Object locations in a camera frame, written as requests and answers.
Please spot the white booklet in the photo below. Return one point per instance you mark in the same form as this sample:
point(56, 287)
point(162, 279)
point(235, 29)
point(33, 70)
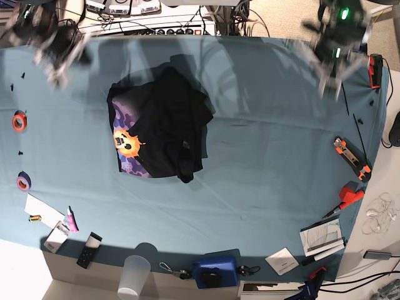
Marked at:
point(321, 236)

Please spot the white paper sheet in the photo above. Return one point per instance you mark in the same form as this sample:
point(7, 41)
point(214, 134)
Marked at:
point(49, 216)

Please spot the red black clamp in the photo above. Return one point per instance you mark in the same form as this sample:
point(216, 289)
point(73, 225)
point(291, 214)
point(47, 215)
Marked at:
point(375, 69)

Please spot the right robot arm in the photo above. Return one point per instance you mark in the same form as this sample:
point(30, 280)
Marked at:
point(33, 25)

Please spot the pink glue tube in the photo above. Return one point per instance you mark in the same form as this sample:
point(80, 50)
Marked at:
point(73, 227)

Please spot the teal table cloth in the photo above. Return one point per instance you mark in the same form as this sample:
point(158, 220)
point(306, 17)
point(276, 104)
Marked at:
point(270, 167)

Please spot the black t-shirt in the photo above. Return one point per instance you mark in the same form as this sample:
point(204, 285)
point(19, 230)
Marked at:
point(157, 127)

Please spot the orange black wire stripper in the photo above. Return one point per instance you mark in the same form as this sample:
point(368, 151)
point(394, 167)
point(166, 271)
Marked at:
point(358, 163)

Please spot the purple tape roll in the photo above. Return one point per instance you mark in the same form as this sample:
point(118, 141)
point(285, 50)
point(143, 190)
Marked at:
point(23, 181)

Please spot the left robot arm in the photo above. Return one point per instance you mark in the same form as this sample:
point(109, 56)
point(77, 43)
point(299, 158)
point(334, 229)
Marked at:
point(341, 23)

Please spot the white packaged item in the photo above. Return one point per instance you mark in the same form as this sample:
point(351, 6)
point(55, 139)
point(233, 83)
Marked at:
point(57, 237)

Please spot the clear plastic cup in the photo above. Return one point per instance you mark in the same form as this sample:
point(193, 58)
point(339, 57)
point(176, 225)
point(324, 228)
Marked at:
point(134, 275)

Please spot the white instruction card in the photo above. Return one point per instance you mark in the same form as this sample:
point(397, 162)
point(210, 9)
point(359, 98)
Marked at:
point(282, 261)

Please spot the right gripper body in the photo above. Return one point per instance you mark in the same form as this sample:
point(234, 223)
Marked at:
point(65, 49)

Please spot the orange tape roll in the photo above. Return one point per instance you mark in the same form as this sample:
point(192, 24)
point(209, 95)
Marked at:
point(19, 121)

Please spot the small battery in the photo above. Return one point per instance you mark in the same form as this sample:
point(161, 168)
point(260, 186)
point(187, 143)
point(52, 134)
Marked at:
point(34, 218)

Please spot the blue plastic box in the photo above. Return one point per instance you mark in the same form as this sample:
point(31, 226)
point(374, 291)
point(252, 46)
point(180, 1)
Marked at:
point(215, 272)

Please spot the black remote control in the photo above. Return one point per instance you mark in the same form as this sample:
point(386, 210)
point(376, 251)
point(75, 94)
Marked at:
point(89, 251)

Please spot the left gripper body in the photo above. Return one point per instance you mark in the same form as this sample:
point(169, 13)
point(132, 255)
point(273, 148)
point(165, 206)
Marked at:
point(334, 67)

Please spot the black computer mouse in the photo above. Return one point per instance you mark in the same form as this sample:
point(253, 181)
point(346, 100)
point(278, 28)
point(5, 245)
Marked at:
point(394, 133)

